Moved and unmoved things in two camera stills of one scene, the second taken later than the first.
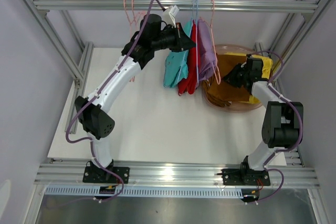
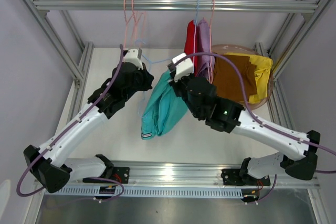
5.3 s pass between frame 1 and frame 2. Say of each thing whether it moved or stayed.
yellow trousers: stayed
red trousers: stayed
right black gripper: moved
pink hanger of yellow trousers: moved
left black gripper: moved
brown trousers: stayed
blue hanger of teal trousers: moved
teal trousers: moved
